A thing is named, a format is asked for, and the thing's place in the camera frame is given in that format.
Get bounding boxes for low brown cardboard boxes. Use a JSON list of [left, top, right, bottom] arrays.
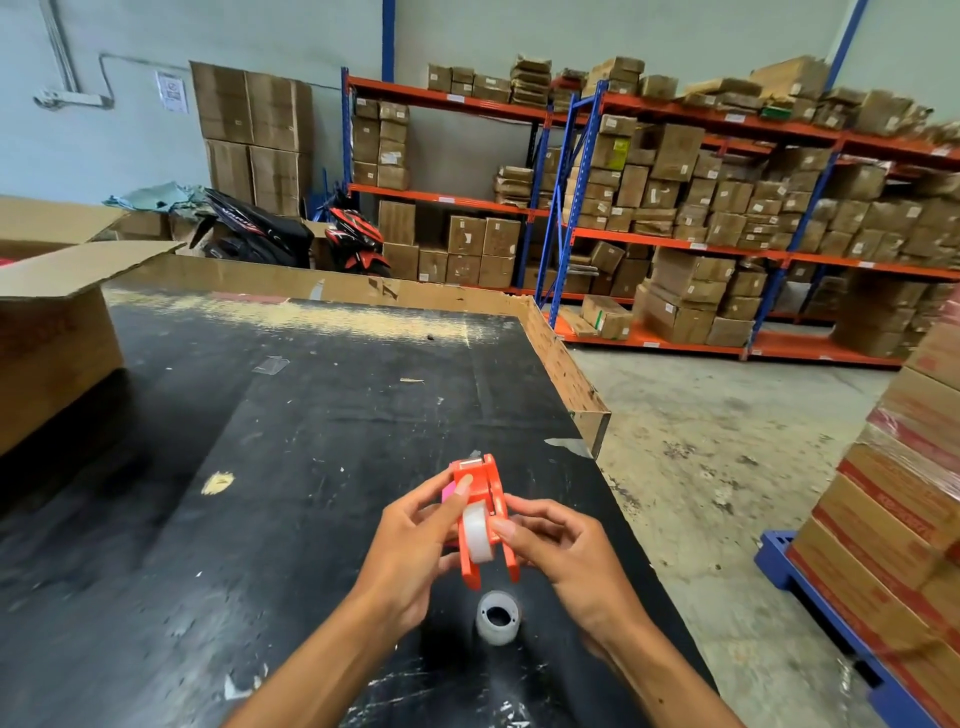
[[112, 209, 200, 245]]

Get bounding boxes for white tape roll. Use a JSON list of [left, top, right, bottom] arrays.
[[475, 590, 522, 647], [461, 500, 498, 566]]

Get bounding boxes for green tarp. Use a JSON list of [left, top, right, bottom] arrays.
[[104, 181, 208, 214]]

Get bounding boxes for narrow orange blue shelf rack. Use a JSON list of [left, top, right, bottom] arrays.
[[341, 67, 553, 301]]

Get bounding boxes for orange tape dispenser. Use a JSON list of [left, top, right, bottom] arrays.
[[447, 452, 521, 592]]

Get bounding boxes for large brown cardboard box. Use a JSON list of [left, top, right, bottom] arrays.
[[245, 71, 315, 155], [249, 146, 313, 219], [189, 61, 255, 145], [204, 139, 256, 205]]

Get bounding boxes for open brown cardboard box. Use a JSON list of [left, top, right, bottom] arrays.
[[0, 196, 185, 455]]

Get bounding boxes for person's left hand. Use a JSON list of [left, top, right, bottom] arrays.
[[352, 473, 475, 639]]

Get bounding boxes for white paper wall notice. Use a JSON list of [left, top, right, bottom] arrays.
[[155, 70, 189, 115]]

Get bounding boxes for blue plastic pallet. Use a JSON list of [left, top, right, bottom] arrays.
[[753, 530, 946, 728]]

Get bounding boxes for cardboard table edge strip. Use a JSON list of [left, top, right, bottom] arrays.
[[112, 253, 613, 460]]

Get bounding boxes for group of shelved cardboard boxes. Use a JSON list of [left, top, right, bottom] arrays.
[[350, 53, 553, 290], [539, 53, 960, 360]]

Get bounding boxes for red and black scooter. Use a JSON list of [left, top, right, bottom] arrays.
[[323, 202, 393, 277]]

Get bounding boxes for white wall cable conduit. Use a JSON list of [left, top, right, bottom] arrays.
[[33, 0, 114, 111]]

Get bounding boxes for person's left forearm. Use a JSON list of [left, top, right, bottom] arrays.
[[223, 592, 412, 728]]

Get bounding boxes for blue steel column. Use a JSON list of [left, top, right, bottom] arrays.
[[823, 0, 871, 91], [380, 0, 397, 84]]

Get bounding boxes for stack of red striped cartons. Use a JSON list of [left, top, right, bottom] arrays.
[[787, 284, 960, 728]]

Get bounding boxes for person's right hand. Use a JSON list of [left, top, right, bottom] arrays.
[[488, 493, 654, 661]]

